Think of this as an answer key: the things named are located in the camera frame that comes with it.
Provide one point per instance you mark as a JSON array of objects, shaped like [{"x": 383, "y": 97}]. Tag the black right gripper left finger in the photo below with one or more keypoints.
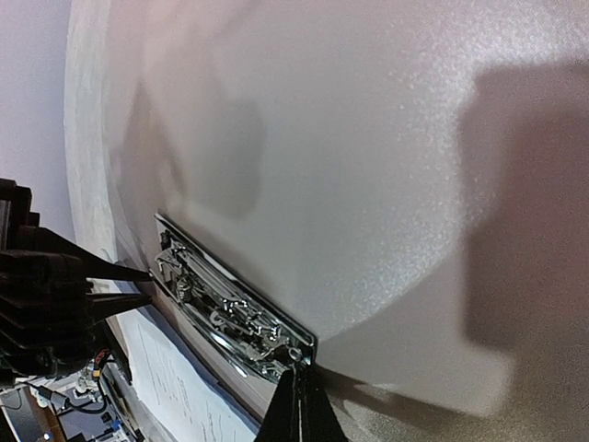
[{"x": 281, "y": 422}]

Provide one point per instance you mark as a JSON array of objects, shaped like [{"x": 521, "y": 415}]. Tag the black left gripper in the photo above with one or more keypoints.
[{"x": 47, "y": 318}]

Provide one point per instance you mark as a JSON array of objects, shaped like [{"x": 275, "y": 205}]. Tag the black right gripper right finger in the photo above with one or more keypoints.
[{"x": 319, "y": 422}]

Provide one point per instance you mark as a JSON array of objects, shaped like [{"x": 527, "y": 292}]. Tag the pink paper folder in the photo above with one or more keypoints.
[{"x": 409, "y": 179}]

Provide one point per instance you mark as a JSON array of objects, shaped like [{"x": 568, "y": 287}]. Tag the metal folder clip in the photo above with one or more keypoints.
[{"x": 241, "y": 324}]

